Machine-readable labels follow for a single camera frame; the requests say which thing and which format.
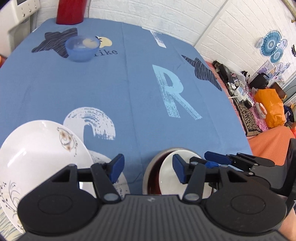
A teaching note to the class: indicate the floral white plate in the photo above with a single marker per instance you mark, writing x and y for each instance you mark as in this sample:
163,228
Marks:
31,154

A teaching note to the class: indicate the gold-rimmed white plate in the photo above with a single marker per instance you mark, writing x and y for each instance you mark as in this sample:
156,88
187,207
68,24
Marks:
114,171

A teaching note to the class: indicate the black patterned cloth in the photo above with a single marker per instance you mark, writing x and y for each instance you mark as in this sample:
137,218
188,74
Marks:
250,126

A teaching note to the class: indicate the red thermos jug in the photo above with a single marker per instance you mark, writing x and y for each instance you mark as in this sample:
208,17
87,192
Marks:
71,12

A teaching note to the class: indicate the red ceramic bowl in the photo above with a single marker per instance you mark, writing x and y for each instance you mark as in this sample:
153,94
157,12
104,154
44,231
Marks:
168,172

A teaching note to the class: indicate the person's right hand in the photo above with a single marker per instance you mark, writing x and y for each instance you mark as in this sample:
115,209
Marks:
288,227

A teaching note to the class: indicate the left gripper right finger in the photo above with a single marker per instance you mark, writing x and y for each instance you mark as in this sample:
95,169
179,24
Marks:
192,175

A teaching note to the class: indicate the blue patterned wall plates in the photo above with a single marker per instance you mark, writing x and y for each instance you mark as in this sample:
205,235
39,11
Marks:
272,45

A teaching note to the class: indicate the white water dispenser machine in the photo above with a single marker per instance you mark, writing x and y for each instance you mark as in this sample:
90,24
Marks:
15,23

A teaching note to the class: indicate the translucent blue plastic bowl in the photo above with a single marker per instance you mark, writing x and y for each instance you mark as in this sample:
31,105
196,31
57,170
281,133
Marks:
82,49

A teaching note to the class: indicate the orange bed cover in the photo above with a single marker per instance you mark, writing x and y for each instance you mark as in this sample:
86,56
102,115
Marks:
272,144

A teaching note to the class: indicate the stainless steel bowl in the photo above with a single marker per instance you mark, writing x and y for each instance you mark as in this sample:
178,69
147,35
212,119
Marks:
160,178

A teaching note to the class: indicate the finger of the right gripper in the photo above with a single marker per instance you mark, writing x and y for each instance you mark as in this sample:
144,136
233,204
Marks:
208,164
217,158

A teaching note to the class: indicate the white power strip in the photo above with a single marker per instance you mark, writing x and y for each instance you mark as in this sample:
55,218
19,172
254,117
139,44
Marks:
239,94

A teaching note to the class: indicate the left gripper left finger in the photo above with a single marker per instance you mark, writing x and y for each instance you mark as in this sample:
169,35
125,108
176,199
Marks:
102,177

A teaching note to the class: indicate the blue printed tablecloth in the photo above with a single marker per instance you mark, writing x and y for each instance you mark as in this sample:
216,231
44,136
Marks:
140,94

